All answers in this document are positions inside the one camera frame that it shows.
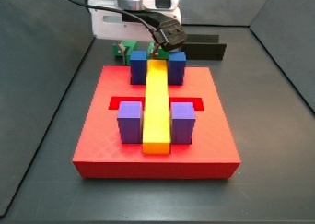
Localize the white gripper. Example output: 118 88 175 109
87 0 182 59

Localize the green bridge-shaped block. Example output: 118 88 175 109
112 41 169 65

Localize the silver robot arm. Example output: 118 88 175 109
87 0 186 57

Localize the black angle fixture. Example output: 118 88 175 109
182 34 227 61

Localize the red base board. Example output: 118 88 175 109
72 66 242 179

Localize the blue block left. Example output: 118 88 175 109
131 51 149 85

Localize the blue block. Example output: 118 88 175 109
169 52 186 86
131 51 149 85

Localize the blue block right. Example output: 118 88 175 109
169 52 186 86

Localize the purple block left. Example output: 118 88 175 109
118 101 143 144

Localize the purple block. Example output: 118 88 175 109
118 101 143 144
171 102 197 145

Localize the purple block right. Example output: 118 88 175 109
171 102 197 145

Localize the yellow long block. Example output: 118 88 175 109
143 60 171 154

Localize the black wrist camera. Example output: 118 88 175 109
153 18 187 52

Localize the black camera cable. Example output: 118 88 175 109
52 0 166 35

